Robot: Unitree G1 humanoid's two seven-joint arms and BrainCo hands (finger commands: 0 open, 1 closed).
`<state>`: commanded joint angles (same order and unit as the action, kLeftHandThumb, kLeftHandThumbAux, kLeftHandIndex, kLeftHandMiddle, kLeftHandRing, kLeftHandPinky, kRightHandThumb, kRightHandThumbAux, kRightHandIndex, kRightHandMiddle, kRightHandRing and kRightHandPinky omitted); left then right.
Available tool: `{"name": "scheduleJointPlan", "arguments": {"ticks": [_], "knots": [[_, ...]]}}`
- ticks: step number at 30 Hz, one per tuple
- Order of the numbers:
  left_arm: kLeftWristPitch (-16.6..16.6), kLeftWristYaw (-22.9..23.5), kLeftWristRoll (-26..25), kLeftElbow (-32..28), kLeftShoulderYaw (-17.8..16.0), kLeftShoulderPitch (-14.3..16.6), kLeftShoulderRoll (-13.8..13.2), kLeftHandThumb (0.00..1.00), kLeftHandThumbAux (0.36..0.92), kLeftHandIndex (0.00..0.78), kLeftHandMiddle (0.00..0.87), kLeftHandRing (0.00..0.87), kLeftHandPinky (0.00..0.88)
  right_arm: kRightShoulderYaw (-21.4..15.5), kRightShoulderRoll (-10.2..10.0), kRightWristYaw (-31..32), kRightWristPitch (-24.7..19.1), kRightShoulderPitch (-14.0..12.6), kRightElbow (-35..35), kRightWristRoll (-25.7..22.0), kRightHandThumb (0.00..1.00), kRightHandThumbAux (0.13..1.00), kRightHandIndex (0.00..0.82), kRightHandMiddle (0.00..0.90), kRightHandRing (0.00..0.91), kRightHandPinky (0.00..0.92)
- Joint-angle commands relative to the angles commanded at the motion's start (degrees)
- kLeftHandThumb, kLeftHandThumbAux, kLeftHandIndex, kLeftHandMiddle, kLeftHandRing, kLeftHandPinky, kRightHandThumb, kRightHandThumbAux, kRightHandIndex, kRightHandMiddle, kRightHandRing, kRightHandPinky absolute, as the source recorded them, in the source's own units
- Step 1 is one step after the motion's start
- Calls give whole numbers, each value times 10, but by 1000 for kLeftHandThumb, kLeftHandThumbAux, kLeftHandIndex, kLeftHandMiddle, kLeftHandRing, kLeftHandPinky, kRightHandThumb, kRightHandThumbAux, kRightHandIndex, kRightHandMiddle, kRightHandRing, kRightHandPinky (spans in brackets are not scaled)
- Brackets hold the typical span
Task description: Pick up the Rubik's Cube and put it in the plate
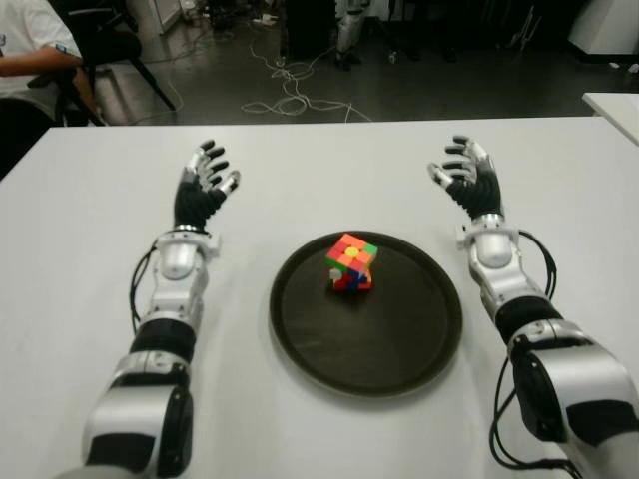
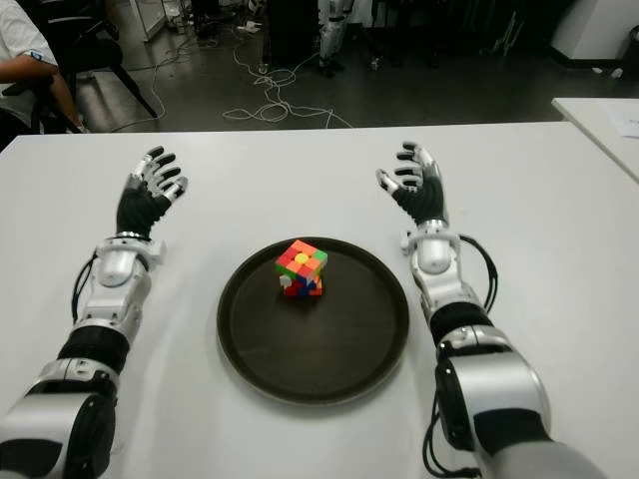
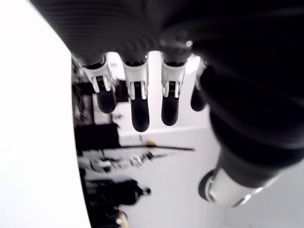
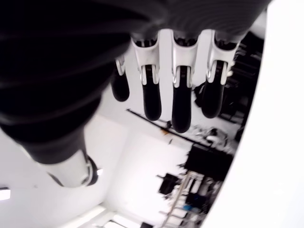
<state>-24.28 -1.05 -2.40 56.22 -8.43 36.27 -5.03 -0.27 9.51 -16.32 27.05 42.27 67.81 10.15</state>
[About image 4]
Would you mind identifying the white metal desk frame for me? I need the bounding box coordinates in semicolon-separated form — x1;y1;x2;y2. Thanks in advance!
163;173;214;228

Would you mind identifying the black long pole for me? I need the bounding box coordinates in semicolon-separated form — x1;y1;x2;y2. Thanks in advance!
127;108;214;147

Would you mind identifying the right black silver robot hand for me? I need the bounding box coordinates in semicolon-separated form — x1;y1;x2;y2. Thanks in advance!
0;0;271;188

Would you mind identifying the black computer monitor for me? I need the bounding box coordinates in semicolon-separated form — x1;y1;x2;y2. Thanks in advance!
187;144;234;182

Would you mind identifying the small black monitor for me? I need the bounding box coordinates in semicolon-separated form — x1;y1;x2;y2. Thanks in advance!
158;173;178;194

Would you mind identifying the white ceiling light panel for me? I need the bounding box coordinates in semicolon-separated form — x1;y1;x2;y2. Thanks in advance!
0;187;11;201

